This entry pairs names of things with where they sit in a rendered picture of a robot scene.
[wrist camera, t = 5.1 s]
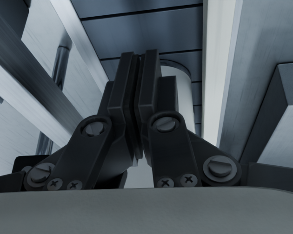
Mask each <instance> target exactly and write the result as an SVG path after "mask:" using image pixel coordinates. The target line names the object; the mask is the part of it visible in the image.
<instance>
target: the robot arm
mask: <svg viewBox="0 0 293 234"><path fill-rule="evenodd" d="M143 151H144V154H145V158H146V160H147V164H148V165H149V166H150V167H151V168H152V173H153V184H154V188H124V186H125V183H126V179H127V174H128V172H127V169H128V168H129V167H137V166H138V161H139V159H142V158H143ZM0 234H293V168H290V167H283V166H276V165H270V164H263V163H256V162H248V164H241V163H239V162H238V161H237V160H236V159H235V158H233V157H232V156H230V155H229V154H227V153H226V152H224V151H222V150H221V149H219V148H217V147H216V146H214V145H212V144H211V143H209V142H208V141H206V140H205V139H203V138H201V137H200V136H198V135H196V134H195V133H193V132H191V131H190V130H188V129H187V127H186V123H185V120H184V118H183V116H182V115H181V114H180V113H179V101H178V88H177V79H176V75H175V76H164V77H162V73H161V66H160V57H159V51H158V49H154V50H146V53H144V54H142V55H141V60H140V57H139V55H138V54H135V53H134V52H123V53H122V54H121V57H120V61H119V65H118V69H117V72H116V76H115V79H114V81H108V82H107V83H106V86H105V89H104V93H103V96H102V100H101V103H100V106H99V110H98V113H97V115H92V116H89V117H87V118H85V119H83V120H82V121H81V122H80V123H79V124H78V126H77V127H76V129H75V131H74V133H73V134H72V136H71V138H70V140H69V142H68V143H67V145H65V146H64V147H62V148H61V149H59V150H58V151H56V152H54V153H53V154H51V155H50V156H48V157H47V158H45V159H44V160H42V161H41V162H39V163H38V164H36V165H34V166H33V167H32V168H31V169H30V170H29V171H28V172H27V173H26V171H19V172H15V173H11V174H7V175H2V176H0Z"/></svg>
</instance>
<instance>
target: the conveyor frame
mask: <svg viewBox="0 0 293 234"><path fill-rule="evenodd" d="M49 1H50V2H51V4H52V6H53V8H54V10H55V11H56V13H57V15H58V17H59V19H60V20H61V22H62V24H63V26H64V27H65V29H66V31H67V33H68V34H69V36H70V38H71V40H72V41H73V43H74V45H75V47H76V48H77V50H78V52H79V54H80V56H81V57H82V59H83V61H84V62H85V64H86V66H87V68H88V70H89V71H90V73H91V75H92V77H93V78H94V80H95V82H96V84H97V86H98V87H99V89H100V91H101V93H102V94H103V93H104V89H105V86H106V83H107V82H108V81H110V80H109V78H108V76H107V73H106V71H105V69H104V67H103V65H102V63H101V61H100V59H99V57H98V55H97V53H96V51H95V49H94V47H93V44H92V42H91V40H90V38H89V36H88V34H87V32H86V30H85V28H84V26H83V24H82V22H81V19H82V18H79V16H78V14H77V12H76V10H75V8H74V6H73V3H72V1H71V0H49ZM242 6H243V0H236V5H235V12H234V19H233V28H232V35H231V42H230V49H229V56H228V63H227V70H226V79H225V86H224V93H223V99H222V107H221V114H220V123H219V130H218V137H217V143H216V147H217V148H219V146H220V139H221V133H222V127H223V121H224V115H225V110H226V102H227V96H228V91H229V85H230V79H231V73H232V67H233V60H234V54H235V48H236V42H237V37H238V31H239V25H240V18H241V12H242Z"/></svg>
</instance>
